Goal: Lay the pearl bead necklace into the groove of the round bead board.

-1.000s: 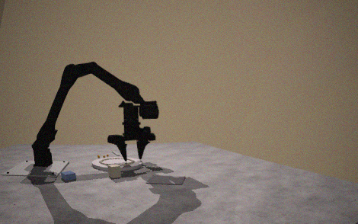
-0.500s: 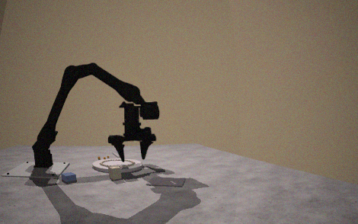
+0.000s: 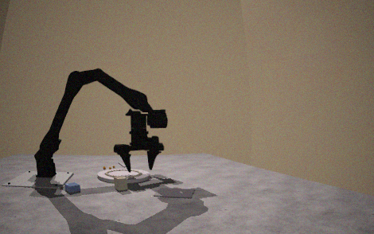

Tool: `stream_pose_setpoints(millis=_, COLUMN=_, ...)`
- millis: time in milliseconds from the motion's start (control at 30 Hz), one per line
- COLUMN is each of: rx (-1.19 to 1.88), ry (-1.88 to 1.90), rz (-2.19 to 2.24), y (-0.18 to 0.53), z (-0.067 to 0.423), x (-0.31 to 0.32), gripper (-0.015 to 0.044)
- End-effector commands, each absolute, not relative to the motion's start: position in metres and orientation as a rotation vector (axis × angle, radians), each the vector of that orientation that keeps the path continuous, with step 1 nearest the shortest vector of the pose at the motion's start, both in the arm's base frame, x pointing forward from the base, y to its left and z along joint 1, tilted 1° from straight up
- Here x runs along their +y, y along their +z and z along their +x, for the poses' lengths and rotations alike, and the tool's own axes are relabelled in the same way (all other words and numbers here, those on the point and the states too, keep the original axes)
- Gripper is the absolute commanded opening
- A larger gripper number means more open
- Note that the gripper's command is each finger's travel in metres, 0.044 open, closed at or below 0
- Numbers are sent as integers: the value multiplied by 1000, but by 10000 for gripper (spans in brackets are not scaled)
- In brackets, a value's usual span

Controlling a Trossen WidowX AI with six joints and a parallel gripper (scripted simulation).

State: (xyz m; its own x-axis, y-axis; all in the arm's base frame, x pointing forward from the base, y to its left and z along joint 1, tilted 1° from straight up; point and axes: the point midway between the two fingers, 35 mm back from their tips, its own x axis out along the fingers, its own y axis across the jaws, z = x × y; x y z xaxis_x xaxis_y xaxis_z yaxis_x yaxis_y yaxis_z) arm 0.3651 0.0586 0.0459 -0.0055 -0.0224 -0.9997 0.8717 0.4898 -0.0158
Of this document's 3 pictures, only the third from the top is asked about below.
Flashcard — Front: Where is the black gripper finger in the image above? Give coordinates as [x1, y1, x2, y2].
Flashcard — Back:
[147, 151, 161, 170]
[118, 154, 131, 173]

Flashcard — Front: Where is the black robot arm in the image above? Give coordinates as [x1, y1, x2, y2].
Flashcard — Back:
[34, 68, 168, 178]

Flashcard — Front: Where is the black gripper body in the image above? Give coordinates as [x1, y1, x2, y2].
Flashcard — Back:
[114, 128, 165, 154]

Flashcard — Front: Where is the blue rectangular block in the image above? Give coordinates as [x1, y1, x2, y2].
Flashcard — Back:
[64, 182, 80, 193]

